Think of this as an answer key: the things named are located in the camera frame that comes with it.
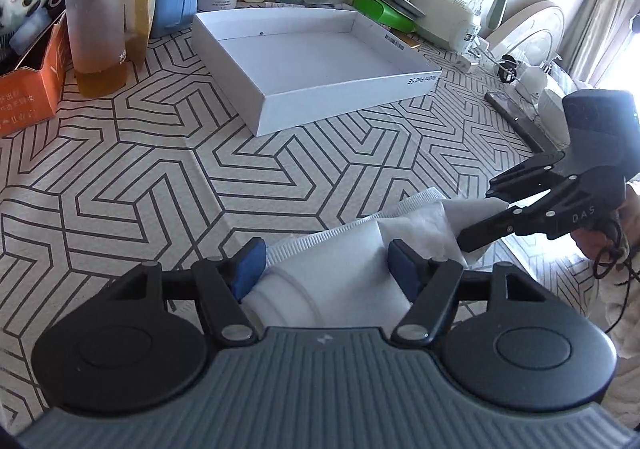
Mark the white shallow box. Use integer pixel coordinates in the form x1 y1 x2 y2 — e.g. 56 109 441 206
191 7 443 137

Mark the beige curtain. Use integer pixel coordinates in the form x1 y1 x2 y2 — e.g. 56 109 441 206
562 0 640 100

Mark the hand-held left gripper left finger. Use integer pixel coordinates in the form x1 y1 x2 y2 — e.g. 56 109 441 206
102 237 268 347

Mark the beige desk fan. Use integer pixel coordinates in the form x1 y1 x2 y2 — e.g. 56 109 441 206
484 0 567 74

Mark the phone in dark case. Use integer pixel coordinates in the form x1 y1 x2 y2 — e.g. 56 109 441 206
484 91 553 153

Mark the geometric patterned tablecloth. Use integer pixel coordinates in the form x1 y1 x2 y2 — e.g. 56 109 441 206
0 4 596 435

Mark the small white box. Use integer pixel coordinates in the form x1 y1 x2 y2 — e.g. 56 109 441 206
536 88 571 142

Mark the orange cardboard box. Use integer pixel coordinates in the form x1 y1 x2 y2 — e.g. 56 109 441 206
0 11 68 138

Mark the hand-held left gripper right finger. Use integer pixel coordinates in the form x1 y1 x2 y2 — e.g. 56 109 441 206
388 239 548 346

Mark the person's right forearm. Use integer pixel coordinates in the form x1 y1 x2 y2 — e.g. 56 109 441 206
602 179 640 430

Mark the black round clip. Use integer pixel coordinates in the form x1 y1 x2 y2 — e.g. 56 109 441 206
492 55 522 84

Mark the white round device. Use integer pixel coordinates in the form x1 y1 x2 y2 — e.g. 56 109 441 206
515 65 549 102

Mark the white shopping bag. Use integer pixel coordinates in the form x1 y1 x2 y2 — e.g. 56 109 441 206
239 187 508 330

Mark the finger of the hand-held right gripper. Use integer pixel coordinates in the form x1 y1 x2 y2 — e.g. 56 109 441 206
457 176 581 252
487 152 568 202

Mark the white charger adapter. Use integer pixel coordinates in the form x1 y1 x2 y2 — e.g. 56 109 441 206
454 54 482 76

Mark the person's right hand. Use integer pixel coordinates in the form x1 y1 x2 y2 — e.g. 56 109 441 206
572 229 625 261

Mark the frosted bottle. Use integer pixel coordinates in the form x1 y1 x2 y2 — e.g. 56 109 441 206
65 0 128 98

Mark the white bottle warmer appliance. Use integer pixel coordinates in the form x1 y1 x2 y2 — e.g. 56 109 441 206
410 0 482 54

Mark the black cable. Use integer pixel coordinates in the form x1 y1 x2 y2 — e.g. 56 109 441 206
594 216 640 335

